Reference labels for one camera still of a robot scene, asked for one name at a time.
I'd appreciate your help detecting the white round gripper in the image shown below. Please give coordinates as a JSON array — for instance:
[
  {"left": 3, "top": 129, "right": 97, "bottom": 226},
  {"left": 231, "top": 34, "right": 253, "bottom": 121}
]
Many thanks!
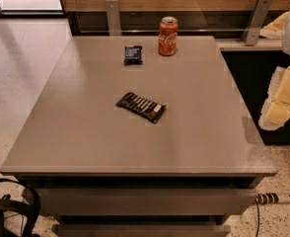
[{"left": 258, "top": 10, "right": 290, "bottom": 131}]

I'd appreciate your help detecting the black rxbar chocolate wrapper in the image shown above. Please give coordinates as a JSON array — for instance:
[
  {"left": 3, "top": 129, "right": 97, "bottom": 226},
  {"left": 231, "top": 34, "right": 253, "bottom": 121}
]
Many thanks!
[{"left": 115, "top": 92, "right": 166, "bottom": 123}]

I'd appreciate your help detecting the red coca-cola can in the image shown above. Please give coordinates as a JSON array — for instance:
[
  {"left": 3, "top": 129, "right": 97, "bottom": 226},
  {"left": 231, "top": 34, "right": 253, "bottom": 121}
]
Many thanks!
[{"left": 159, "top": 16, "right": 179, "bottom": 56}]

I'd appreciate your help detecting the white power strip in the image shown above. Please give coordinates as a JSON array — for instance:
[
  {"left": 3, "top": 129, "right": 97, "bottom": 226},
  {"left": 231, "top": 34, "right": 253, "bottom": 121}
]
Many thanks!
[{"left": 254, "top": 193, "right": 290, "bottom": 205}]

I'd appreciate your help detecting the small dark blue snack packet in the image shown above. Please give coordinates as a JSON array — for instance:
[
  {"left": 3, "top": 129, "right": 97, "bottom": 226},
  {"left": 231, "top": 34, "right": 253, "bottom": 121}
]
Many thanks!
[{"left": 124, "top": 45, "right": 143, "bottom": 64}]

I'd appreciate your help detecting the grey upper drawer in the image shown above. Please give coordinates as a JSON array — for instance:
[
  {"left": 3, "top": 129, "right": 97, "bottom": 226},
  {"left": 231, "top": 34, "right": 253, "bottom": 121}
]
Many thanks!
[{"left": 37, "top": 189, "right": 256, "bottom": 216}]

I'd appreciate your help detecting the grey drawer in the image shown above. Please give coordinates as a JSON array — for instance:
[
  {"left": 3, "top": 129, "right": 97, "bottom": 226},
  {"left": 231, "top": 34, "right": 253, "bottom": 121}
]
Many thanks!
[
  {"left": 37, "top": 189, "right": 256, "bottom": 216},
  {"left": 56, "top": 224, "right": 231, "bottom": 237}
]

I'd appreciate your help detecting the grey table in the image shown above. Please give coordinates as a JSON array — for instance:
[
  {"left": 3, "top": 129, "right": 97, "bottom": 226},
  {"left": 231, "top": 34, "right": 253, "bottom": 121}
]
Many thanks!
[{"left": 1, "top": 37, "right": 276, "bottom": 226}]

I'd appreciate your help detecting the grey lower drawer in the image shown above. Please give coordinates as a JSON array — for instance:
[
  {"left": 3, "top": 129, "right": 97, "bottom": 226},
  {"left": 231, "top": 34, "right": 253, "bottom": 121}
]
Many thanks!
[{"left": 56, "top": 224, "right": 231, "bottom": 237}]

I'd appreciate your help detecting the right grey metal bracket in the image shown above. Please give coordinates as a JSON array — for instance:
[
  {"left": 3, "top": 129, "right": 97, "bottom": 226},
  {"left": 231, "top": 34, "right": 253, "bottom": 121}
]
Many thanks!
[{"left": 241, "top": 0, "right": 273, "bottom": 46}]

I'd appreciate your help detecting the grey metal bracket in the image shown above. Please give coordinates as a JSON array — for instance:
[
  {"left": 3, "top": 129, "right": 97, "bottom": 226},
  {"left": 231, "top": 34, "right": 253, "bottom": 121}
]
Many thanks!
[
  {"left": 241, "top": 0, "right": 273, "bottom": 46},
  {"left": 105, "top": 0, "right": 121, "bottom": 37}
]

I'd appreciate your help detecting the black power cable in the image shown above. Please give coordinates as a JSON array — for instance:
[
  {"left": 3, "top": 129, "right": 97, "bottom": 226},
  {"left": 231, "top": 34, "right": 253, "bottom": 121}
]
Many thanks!
[{"left": 254, "top": 200, "right": 261, "bottom": 237}]

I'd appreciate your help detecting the left grey metal bracket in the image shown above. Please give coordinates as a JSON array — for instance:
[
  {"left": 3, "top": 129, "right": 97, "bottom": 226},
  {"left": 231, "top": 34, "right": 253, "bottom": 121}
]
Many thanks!
[{"left": 105, "top": 0, "right": 121, "bottom": 37}]

